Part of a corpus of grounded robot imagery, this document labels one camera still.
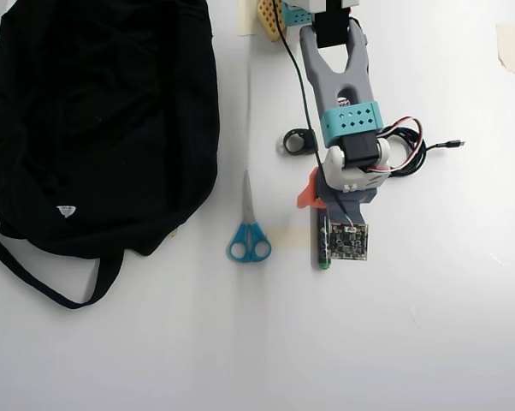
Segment black fabric bag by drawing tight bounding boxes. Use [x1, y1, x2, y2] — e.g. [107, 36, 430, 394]
[0, 0, 222, 311]

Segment short beige masking tape strip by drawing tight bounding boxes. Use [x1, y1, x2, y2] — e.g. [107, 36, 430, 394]
[237, 0, 259, 37]

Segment black coiled USB cable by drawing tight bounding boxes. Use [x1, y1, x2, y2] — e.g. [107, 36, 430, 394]
[380, 127, 466, 177]

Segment blue handled scissors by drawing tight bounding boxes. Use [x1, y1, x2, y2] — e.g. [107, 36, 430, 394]
[227, 170, 273, 264]

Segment red white black servo wire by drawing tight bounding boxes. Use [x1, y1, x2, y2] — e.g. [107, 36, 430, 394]
[368, 115, 426, 177]

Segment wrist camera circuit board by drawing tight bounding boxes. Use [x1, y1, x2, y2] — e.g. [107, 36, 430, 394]
[329, 222, 370, 262]

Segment green marker with black barrel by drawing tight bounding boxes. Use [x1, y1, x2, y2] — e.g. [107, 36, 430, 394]
[316, 206, 333, 272]

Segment torn beige masking tape piece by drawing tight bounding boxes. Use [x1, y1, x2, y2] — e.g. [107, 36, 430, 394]
[495, 22, 515, 76]

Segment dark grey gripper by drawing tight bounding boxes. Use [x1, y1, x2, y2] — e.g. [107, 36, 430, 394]
[296, 167, 379, 225]

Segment yellow perforated plastic block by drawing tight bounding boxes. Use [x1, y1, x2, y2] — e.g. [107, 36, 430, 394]
[256, 0, 289, 45]

